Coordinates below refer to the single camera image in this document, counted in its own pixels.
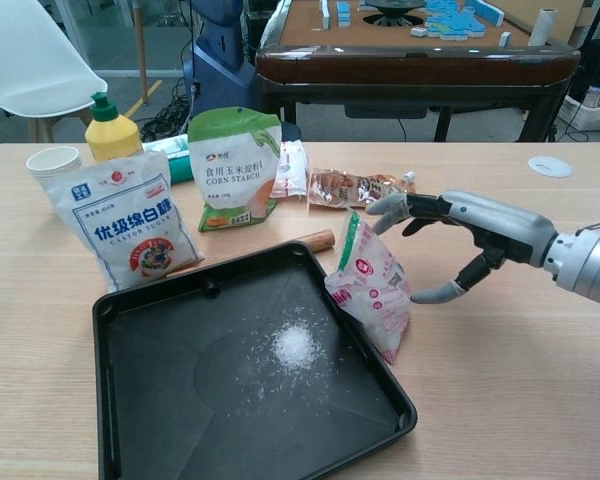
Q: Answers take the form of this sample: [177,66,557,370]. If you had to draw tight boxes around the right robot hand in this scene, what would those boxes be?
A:
[365,188,560,305]

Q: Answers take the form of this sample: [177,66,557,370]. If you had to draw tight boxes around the pink white snack packet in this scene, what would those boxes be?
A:
[323,209,413,365]

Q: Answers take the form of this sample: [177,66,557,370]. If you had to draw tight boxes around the green snack pouch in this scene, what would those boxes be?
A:
[187,106,283,235]

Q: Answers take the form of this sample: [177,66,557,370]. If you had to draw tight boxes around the black square tray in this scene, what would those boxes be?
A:
[91,239,419,480]

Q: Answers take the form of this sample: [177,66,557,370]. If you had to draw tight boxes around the white castor sugar bag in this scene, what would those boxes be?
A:
[42,151,205,294]

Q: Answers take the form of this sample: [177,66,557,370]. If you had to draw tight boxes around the white round desk grommet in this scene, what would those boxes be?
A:
[527,155,574,178]

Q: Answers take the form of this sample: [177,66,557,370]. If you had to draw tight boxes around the white storage box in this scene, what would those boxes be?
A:
[562,87,600,134]

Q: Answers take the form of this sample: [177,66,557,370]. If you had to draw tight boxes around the brown sauce pouch with spout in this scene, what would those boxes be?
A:
[307,167,419,211]

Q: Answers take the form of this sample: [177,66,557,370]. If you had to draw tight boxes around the dark brown mahjong table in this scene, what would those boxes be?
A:
[253,0,581,144]

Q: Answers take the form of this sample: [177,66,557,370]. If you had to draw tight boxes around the wooden rolling pin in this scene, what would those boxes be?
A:
[165,229,337,279]

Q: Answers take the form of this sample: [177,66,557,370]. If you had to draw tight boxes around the white paper roll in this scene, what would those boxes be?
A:
[528,7,560,48]

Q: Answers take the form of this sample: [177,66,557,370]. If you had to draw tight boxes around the blue mahjong tile pile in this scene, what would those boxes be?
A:
[422,0,506,41]

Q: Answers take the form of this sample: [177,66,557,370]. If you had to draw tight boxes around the pink white sachet pack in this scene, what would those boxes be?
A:
[271,139,310,200]

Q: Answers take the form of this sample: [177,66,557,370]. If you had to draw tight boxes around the black mahjong table centre dome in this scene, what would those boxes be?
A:
[362,0,426,26]

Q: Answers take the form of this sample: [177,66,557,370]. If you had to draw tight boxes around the teal wet wipes pack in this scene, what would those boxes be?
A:
[141,134,197,185]

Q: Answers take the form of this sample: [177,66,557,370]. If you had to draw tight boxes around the blue chair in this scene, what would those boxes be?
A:
[182,0,261,114]

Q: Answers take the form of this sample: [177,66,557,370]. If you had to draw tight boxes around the yellow bottle green cap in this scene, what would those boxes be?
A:
[84,91,144,164]

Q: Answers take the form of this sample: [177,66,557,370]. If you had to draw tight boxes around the white paper cup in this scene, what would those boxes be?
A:
[25,145,84,189]

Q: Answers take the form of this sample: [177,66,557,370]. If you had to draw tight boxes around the white chair wooden legs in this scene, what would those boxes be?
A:
[0,0,109,146]

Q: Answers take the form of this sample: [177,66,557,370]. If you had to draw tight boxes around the black floor cable tangle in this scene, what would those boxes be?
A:
[139,84,196,141]

